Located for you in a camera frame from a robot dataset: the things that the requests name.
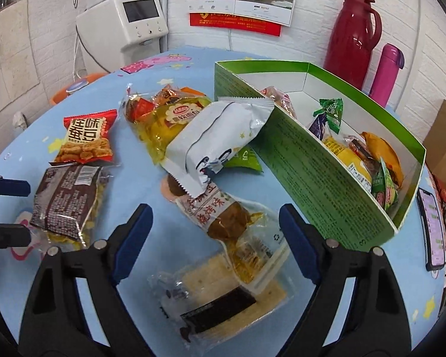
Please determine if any barbecue flavour snack packet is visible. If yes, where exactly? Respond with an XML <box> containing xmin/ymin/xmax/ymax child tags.
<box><xmin>161</xmin><ymin>174</ymin><xmax>289</xmax><ymax>294</ymax></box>

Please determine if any brown label snack bag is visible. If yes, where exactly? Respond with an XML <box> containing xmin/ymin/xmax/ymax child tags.
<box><xmin>29</xmin><ymin>165</ymin><xmax>110</xmax><ymax>250</ymax></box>

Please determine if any smartphone with black case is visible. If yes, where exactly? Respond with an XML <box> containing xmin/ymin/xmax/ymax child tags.
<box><xmin>417</xmin><ymin>188</ymin><xmax>446</xmax><ymax>272</ymax></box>

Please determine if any peppa pig tablecloth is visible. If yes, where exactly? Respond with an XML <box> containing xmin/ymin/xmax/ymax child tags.
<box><xmin>0</xmin><ymin>47</ymin><xmax>444</xmax><ymax>356</ymax></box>

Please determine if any red fried snack packet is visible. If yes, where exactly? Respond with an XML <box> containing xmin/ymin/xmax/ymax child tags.
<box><xmin>51</xmin><ymin>109</ymin><xmax>117</xmax><ymax>165</ymax></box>

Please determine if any clear wrapped cake packet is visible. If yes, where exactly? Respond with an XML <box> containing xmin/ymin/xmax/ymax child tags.
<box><xmin>149</xmin><ymin>252</ymin><xmax>294</xmax><ymax>356</ymax></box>

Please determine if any green cardboard box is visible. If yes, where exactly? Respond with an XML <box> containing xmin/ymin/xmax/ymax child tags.
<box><xmin>214</xmin><ymin>60</ymin><xmax>426</xmax><ymax>250</ymax></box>

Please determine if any orange bread packet in box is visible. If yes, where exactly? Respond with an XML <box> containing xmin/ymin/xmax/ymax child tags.
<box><xmin>362</xmin><ymin>131</ymin><xmax>404</xmax><ymax>188</ymax></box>

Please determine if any yellow snack packet in box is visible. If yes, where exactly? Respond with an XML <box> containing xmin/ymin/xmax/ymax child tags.
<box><xmin>322</xmin><ymin>136</ymin><xmax>372</xmax><ymax>192</ymax></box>

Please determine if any yellow cookie bag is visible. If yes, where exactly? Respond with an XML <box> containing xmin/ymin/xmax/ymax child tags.
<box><xmin>121</xmin><ymin>84</ymin><xmax>211</xmax><ymax>165</ymax></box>

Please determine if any green triangular snack packet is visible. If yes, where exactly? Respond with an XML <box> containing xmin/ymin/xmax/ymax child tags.
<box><xmin>224</xmin><ymin>146</ymin><xmax>263</xmax><ymax>173</ymax></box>

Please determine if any purple green candy packet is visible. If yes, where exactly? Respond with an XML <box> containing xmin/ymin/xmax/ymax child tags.
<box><xmin>308</xmin><ymin>98</ymin><xmax>344</xmax><ymax>141</ymax></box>

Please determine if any white silver snack bag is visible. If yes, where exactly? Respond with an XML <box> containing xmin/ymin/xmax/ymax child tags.
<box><xmin>162</xmin><ymin>97</ymin><xmax>275</xmax><ymax>198</ymax></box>

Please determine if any pink wrapped snack packet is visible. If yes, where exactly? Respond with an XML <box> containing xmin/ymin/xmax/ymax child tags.
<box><xmin>260</xmin><ymin>86</ymin><xmax>296</xmax><ymax>118</ymax></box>

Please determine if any white water dispenser machine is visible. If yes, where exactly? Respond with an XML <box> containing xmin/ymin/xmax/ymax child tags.
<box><xmin>76</xmin><ymin>0</ymin><xmax>169</xmax><ymax>74</ymax></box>

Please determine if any pink thermos bottle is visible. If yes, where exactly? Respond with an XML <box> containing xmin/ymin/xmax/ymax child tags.
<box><xmin>369</xmin><ymin>43</ymin><xmax>405</xmax><ymax>108</ymax></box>

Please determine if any dark red thermos jug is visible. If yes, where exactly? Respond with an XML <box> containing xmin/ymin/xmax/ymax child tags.
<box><xmin>323</xmin><ymin>0</ymin><xmax>383</xmax><ymax>90</ymax></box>

